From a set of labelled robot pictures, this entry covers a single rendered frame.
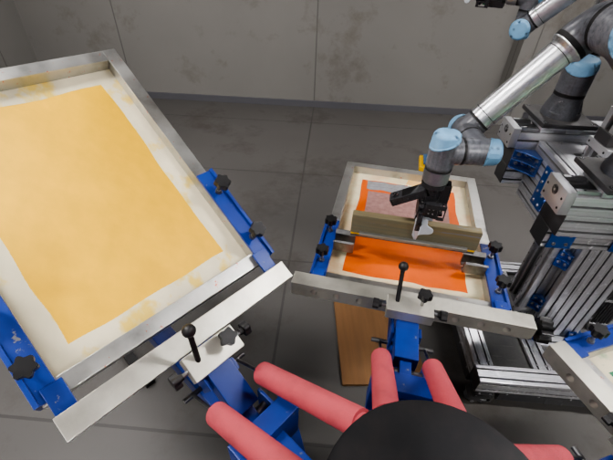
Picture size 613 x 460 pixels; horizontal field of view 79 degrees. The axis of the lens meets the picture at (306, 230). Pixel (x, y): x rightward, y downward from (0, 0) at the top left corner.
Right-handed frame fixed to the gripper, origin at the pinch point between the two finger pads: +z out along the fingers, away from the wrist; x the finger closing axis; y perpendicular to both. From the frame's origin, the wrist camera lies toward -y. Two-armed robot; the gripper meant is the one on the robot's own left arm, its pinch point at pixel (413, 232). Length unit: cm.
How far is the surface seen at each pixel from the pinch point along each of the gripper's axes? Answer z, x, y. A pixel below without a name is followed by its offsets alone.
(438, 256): 13.6, 6.1, 11.5
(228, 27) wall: 20, 358, -212
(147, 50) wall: 49, 342, -316
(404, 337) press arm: 4.9, -38.2, -0.9
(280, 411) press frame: 4, -65, -27
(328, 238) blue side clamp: 8.8, 0.1, -27.7
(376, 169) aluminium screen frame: 10, 56, -15
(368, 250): 13.5, 2.6, -13.4
